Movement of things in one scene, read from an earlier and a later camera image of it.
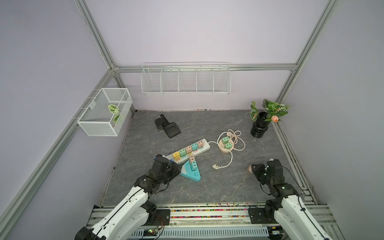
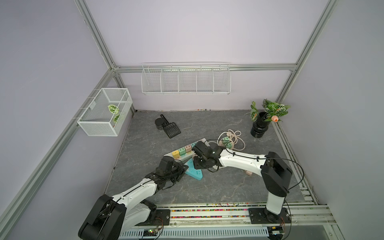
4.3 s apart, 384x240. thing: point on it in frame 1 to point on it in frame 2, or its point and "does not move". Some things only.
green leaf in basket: [113, 109] does not move
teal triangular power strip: [190, 169] does not move
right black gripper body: [261, 173] to [200, 162]
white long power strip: [183, 154] does not move
